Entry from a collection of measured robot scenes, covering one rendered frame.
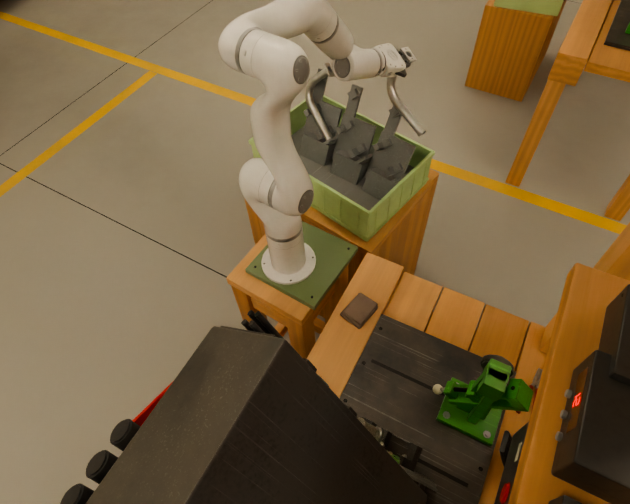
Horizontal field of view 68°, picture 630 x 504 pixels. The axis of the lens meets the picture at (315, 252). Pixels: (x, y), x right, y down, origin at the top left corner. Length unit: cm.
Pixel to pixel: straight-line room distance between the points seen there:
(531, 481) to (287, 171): 88
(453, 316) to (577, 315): 75
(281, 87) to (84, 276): 216
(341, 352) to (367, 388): 13
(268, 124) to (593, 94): 335
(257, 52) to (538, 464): 90
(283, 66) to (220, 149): 240
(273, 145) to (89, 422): 176
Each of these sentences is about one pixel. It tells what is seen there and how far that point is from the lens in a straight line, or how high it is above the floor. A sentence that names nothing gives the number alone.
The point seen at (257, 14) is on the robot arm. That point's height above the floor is 169.
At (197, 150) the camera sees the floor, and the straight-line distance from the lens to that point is 346.
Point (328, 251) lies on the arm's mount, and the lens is 165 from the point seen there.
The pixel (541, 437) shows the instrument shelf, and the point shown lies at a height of 154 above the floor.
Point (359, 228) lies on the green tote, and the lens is 175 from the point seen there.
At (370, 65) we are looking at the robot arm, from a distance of 150.
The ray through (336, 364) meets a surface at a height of 90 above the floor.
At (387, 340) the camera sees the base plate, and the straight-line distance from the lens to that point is 145.
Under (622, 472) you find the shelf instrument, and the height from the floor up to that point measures 162.
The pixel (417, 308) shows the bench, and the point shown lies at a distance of 154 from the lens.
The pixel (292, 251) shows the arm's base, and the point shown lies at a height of 100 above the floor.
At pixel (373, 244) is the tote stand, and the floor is 79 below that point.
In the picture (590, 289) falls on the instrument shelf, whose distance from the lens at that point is 88.
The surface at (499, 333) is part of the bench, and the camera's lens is 156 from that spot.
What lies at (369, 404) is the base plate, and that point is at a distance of 137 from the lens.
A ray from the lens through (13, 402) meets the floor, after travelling 279.
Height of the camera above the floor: 221
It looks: 54 degrees down
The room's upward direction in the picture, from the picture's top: 4 degrees counter-clockwise
